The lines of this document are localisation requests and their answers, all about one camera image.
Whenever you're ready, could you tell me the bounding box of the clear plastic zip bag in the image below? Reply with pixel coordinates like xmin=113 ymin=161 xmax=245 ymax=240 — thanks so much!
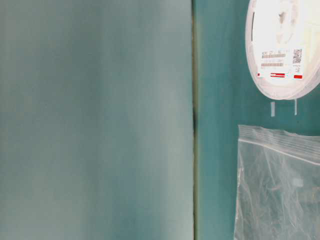
xmin=233 ymin=125 xmax=320 ymax=240

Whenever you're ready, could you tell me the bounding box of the white component tape reel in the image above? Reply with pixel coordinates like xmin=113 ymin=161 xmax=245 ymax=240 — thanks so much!
xmin=245 ymin=0 xmax=320 ymax=100

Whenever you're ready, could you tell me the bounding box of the wide white tape mark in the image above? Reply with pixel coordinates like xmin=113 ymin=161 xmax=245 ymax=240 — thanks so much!
xmin=270 ymin=101 xmax=276 ymax=117

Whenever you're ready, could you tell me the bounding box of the thin white tape mark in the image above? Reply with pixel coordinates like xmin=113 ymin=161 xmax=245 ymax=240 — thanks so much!
xmin=294 ymin=99 xmax=298 ymax=116

